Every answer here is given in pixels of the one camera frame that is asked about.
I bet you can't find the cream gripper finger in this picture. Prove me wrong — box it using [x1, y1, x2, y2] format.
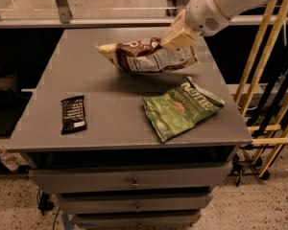
[160, 24, 202, 50]
[171, 10, 185, 27]

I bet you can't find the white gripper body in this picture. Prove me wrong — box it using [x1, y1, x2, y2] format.
[185, 0, 259, 36]

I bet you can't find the brown chip bag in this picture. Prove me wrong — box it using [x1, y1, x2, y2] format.
[97, 37, 198, 74]

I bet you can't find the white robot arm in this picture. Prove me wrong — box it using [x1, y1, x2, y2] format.
[160, 0, 273, 50]

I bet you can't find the green jalapeno chip bag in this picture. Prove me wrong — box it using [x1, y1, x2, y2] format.
[141, 77, 225, 142]

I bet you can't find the grey drawer cabinet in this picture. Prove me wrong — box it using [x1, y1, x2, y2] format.
[8, 28, 252, 220]

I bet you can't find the black snack bar wrapper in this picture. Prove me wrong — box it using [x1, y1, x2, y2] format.
[60, 95, 87, 135]

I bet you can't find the top grey drawer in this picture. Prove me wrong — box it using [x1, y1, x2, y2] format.
[29, 162, 231, 194]

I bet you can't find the grey drawer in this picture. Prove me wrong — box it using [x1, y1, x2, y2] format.
[59, 193, 212, 214]
[74, 212, 201, 228]
[29, 162, 231, 194]

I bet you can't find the middle grey drawer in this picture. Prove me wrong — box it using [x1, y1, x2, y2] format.
[59, 193, 212, 214]

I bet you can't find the bottom grey drawer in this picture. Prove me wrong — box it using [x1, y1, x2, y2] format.
[74, 212, 201, 228]

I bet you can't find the black floor plug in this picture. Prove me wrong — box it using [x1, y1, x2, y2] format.
[36, 190, 54, 215]

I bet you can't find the metal window rail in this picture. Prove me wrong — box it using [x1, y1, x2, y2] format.
[0, 0, 288, 30]

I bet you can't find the wooden rack frame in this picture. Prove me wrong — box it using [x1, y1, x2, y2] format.
[228, 0, 288, 188]

